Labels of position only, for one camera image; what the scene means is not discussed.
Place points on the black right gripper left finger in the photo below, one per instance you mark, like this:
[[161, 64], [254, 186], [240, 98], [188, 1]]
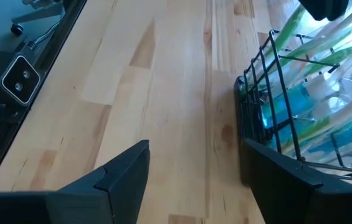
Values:
[[116, 193]]

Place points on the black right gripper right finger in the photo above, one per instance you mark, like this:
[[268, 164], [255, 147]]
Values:
[[275, 193]]

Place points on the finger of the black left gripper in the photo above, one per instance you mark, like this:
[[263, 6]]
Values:
[[337, 7], [316, 7]]

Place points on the green toothbrush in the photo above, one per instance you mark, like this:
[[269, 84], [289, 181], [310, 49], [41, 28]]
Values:
[[334, 59], [314, 130], [288, 31]]

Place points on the grey chair base with caster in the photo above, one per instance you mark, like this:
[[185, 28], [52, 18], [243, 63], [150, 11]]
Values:
[[43, 11]]

